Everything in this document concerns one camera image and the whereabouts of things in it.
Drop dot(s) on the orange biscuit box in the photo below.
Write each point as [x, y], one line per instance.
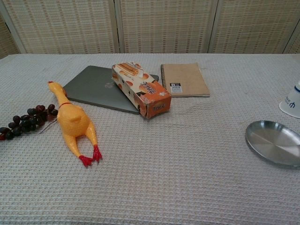
[140, 90]

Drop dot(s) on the dark artificial grape bunch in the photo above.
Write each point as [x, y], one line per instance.
[25, 122]

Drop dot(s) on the round metal plate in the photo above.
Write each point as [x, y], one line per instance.
[272, 140]

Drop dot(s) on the woven folding screen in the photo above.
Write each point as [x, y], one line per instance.
[164, 25]

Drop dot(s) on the grey closed laptop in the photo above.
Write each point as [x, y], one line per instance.
[93, 90]

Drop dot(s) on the brown spiral notebook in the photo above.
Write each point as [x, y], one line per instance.
[187, 79]

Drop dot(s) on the small white paper cup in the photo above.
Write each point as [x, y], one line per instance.
[293, 103]

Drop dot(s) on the grey waffle tablecloth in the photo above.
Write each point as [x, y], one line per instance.
[164, 175]

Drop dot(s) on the yellow rubber chicken toy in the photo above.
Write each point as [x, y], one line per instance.
[72, 119]

